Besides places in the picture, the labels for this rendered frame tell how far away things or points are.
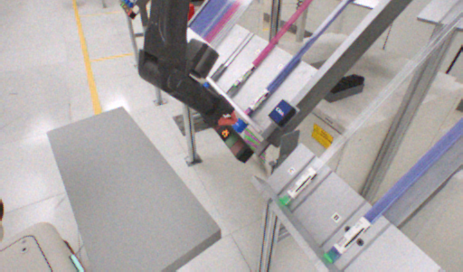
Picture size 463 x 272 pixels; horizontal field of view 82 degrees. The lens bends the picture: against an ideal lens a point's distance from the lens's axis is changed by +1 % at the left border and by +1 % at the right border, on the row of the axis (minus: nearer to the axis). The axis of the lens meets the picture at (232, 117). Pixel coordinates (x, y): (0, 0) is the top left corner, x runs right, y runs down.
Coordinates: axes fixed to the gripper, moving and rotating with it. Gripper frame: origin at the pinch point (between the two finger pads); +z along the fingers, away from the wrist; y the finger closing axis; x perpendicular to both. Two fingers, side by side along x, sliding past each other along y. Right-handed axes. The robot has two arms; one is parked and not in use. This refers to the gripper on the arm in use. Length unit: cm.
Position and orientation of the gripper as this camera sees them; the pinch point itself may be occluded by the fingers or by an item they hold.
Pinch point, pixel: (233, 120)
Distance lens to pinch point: 67.7
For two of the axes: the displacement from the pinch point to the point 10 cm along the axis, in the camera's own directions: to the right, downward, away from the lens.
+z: 6.0, 4.0, 6.9
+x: -6.5, 7.5, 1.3
